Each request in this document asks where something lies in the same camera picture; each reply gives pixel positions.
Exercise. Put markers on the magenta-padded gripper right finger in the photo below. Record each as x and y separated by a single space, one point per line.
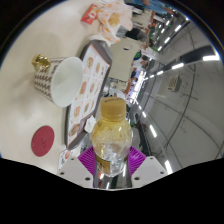
137 160

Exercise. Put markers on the dark tray with paper liner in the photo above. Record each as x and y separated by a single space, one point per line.
90 83

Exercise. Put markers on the red sauce packet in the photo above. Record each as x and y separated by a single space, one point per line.
89 13

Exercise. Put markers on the flat round red coaster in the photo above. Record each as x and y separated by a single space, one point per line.
42 141

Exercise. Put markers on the clear bottle with tan cap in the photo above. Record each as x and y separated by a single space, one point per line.
111 143

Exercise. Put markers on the person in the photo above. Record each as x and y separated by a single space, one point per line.
150 4
136 33
137 55

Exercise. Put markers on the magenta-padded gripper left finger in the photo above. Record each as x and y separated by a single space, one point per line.
86 161

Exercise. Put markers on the group of ceiling lights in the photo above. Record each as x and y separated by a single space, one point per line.
177 65

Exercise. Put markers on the white paper napkin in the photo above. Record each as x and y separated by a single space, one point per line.
90 124

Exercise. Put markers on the ceiling air conditioner unit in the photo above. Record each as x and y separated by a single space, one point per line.
174 82

